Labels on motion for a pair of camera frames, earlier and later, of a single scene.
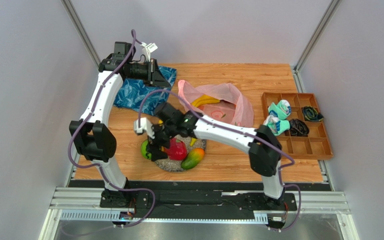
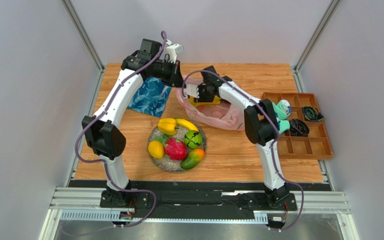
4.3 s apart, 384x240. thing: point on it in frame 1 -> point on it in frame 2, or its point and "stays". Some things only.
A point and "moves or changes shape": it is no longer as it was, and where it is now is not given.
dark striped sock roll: x=311 y=114 stays
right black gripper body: x=160 y=137 -> x=204 y=94
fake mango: x=193 y=158 stays
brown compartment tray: x=316 y=145 stays
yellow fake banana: x=193 y=141 moves or changes shape
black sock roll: x=298 y=128 stays
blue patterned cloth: x=131 y=92 stays
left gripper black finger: x=160 y=79 -> x=176 y=78
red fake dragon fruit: x=177 y=150 stays
